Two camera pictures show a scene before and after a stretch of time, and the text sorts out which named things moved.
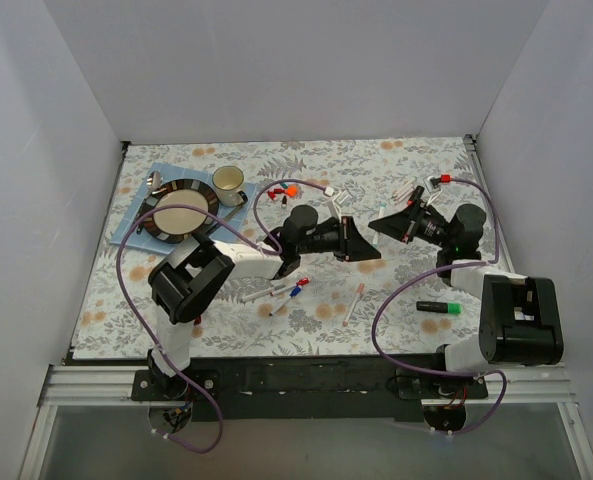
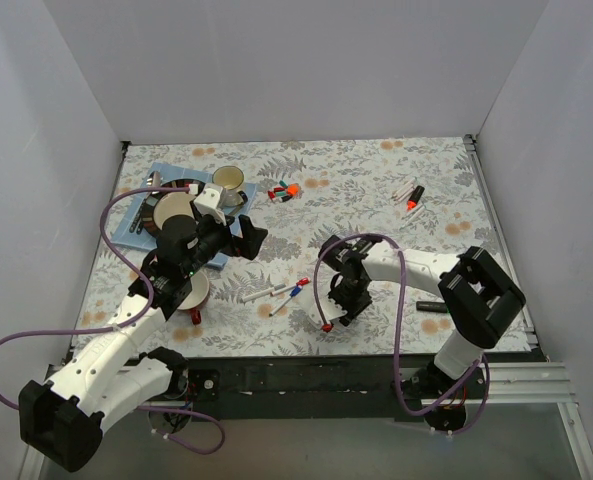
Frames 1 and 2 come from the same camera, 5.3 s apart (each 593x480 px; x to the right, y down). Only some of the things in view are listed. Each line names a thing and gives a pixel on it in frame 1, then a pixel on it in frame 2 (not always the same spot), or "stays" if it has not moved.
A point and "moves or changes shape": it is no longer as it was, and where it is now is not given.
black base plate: x=314 y=389 stays
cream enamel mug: x=227 y=181 stays
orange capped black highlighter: x=416 y=194 stays
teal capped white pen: x=380 y=216 moves or changes shape
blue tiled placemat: x=239 y=215 stays
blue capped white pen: x=293 y=293 stays
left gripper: x=345 y=238 -> x=234 y=238
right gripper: x=414 y=219 -> x=349 y=301
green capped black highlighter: x=449 y=307 stays
